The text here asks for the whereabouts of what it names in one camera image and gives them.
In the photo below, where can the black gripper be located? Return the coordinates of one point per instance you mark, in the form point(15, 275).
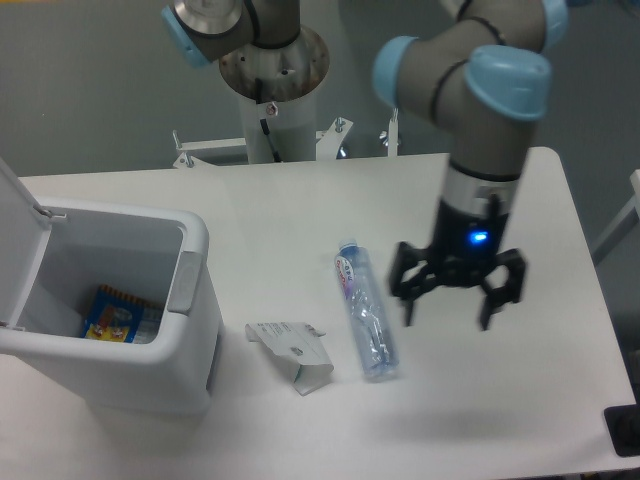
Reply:
point(462, 253)

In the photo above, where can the white plastic trash can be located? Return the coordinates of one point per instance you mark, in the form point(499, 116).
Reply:
point(56, 252)

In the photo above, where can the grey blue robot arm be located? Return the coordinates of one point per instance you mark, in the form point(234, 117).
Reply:
point(485, 80)

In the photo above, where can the clear plastic water bottle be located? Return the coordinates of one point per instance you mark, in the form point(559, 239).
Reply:
point(365, 309)

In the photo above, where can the crumpled white paper carton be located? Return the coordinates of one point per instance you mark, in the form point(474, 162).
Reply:
point(296, 350)

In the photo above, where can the black clamp table corner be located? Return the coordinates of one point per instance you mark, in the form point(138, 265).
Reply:
point(623, 426)

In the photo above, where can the blue orange snack packet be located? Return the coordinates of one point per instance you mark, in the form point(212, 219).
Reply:
point(119, 317)

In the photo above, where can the white metal base frame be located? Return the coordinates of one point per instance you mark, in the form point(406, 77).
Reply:
point(268, 145)

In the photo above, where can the white frame right edge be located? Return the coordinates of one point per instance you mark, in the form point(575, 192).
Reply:
point(620, 226)

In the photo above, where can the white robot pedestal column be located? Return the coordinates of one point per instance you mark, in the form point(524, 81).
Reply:
point(279, 84)

